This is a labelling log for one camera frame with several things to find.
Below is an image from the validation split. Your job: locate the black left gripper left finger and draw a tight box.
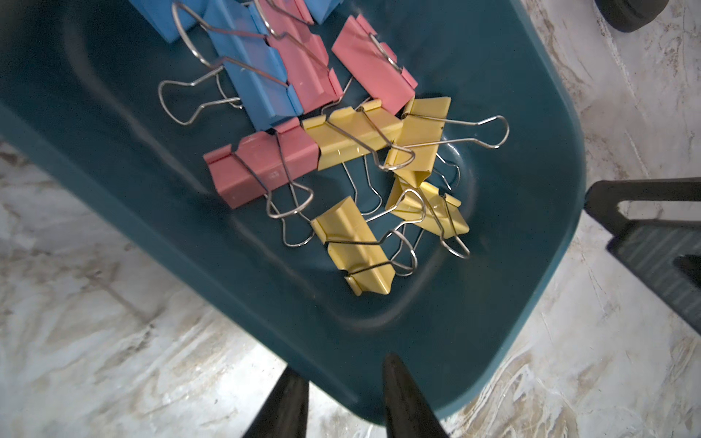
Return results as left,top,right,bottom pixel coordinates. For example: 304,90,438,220
244,366,309,438

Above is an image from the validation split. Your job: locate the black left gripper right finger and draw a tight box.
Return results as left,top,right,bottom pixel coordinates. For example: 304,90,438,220
383,353,447,438

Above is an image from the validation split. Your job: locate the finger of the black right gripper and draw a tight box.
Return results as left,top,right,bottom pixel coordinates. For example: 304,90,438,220
584,177,700,332

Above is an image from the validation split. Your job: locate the pink binder clip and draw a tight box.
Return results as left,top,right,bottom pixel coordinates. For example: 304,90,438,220
251,1,343,113
202,117,321,248
332,15,418,114

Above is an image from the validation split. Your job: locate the teal plastic storage box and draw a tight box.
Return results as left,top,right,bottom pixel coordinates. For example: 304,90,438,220
1,1,586,423

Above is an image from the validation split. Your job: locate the yellow binder clip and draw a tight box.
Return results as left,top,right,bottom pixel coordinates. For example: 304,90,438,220
385,176,470,259
310,197,418,297
301,100,416,185
386,96,510,188

